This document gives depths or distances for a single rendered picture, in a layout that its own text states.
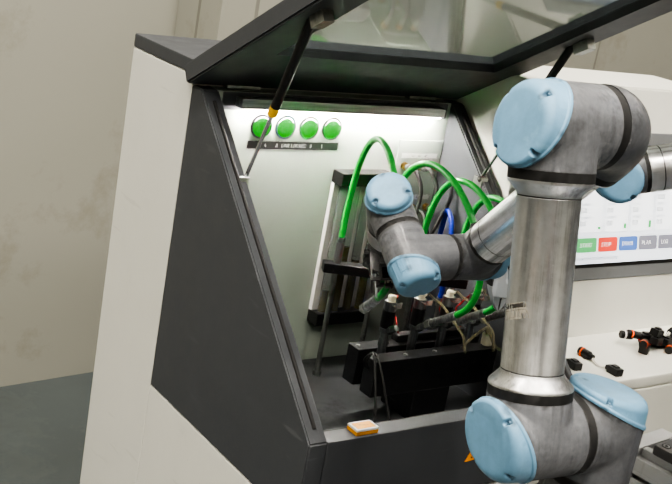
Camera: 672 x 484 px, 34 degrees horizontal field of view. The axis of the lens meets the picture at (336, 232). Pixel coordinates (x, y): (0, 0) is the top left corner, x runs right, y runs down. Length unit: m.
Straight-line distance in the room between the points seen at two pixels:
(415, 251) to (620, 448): 0.43
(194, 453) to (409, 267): 0.77
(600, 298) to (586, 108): 1.31
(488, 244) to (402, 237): 0.14
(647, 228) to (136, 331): 1.25
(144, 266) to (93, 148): 1.60
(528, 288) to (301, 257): 1.07
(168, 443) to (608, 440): 1.11
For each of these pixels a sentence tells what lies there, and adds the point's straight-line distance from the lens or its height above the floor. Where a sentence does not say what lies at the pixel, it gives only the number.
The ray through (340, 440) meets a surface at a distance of 1.99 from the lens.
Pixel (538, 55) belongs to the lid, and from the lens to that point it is 2.40.
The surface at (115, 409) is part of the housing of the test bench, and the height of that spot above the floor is 0.66.
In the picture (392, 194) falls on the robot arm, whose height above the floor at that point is 1.42.
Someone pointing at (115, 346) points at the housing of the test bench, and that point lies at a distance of 2.59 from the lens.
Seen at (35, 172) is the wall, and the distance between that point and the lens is 3.92.
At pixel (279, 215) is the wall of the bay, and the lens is 2.40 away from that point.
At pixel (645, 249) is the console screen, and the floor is 1.17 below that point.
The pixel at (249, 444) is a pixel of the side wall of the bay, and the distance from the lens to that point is 2.12.
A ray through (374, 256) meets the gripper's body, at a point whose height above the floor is 1.27.
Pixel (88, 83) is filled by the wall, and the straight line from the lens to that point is 3.92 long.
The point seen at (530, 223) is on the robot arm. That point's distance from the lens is 1.46.
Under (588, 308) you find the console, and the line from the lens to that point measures 2.69.
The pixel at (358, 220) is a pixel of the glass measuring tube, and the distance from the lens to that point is 2.50.
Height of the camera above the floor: 1.84
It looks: 16 degrees down
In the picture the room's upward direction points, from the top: 10 degrees clockwise
